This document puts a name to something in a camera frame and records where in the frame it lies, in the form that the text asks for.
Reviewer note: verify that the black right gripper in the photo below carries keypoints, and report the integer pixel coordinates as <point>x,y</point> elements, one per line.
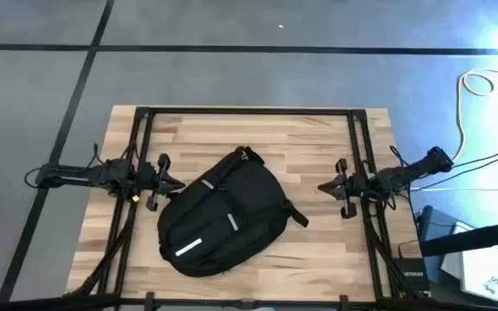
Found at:
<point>353,185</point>

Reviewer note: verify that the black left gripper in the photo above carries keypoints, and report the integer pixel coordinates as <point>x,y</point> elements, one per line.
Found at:
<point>156,181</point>

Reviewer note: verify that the black backpack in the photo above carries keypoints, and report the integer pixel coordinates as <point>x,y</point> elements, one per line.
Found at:
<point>231,207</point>

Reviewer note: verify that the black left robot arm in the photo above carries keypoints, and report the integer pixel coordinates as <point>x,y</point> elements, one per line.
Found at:
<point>80,175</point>

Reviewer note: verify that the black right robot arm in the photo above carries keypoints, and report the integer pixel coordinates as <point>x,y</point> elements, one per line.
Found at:
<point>404,175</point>

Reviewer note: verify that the grey plastic case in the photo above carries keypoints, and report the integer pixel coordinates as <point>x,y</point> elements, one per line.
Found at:
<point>430,229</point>

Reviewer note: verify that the black metal bar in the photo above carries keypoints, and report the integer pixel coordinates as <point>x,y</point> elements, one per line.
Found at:
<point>474,237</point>
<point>37,302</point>

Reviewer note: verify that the white box blue logo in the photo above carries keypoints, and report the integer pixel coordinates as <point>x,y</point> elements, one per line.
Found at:
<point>487,268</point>

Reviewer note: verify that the black Netgear switch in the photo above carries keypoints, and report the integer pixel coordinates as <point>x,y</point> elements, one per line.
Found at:
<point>413,274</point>

